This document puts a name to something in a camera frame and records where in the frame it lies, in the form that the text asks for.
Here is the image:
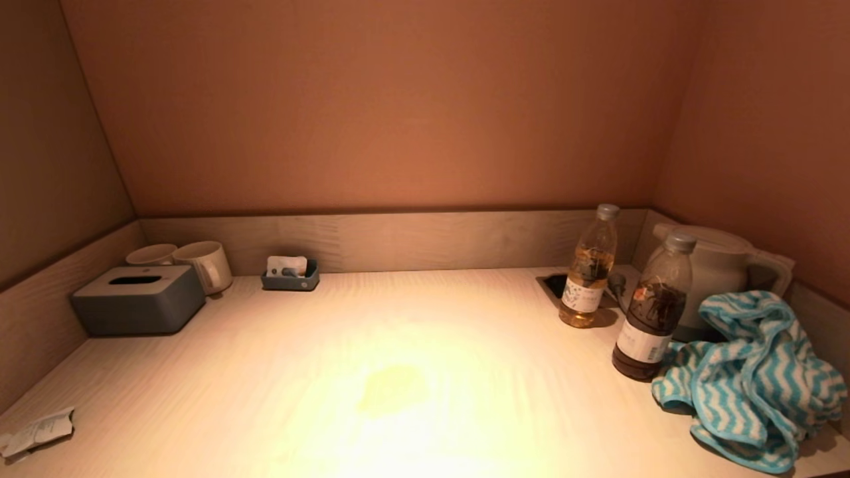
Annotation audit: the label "grey kettle power plug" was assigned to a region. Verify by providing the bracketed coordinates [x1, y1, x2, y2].
[608, 271, 629, 313]

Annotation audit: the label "bottle with dark tea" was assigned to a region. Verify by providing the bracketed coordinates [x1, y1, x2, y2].
[612, 232, 697, 382]

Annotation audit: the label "white electric kettle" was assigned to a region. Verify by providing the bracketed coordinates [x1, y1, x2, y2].
[651, 222, 796, 343]

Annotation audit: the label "bottle with light tea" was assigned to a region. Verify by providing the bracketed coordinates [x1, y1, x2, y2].
[558, 203, 621, 329]

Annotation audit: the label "white sachets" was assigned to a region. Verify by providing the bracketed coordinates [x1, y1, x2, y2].
[266, 256, 308, 278]

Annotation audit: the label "small grey tray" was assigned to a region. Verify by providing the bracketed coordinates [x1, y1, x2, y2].
[260, 259, 320, 292]

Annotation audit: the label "blue white striped towel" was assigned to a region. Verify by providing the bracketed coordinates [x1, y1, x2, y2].
[651, 290, 849, 474]

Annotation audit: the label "white ceramic mug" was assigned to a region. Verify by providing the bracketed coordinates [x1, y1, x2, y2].
[172, 240, 234, 296]
[126, 243, 179, 268]

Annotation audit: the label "crumpled white paper packet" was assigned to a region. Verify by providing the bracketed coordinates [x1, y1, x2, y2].
[0, 407, 75, 460]

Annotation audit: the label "grey tissue box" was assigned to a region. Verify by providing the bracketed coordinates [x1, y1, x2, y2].
[71, 264, 207, 337]

